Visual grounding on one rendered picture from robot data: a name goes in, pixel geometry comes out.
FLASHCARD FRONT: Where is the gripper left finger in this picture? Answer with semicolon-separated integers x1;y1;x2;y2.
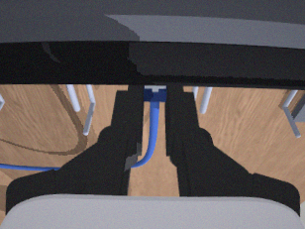
6;85;144;215

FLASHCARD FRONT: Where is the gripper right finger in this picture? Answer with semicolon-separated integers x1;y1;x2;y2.
164;86;300;217

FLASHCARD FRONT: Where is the white ethernet plug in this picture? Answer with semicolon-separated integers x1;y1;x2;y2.
144;86;167;102

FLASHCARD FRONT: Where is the blue patch cable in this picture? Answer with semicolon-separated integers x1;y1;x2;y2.
0;102;159;171

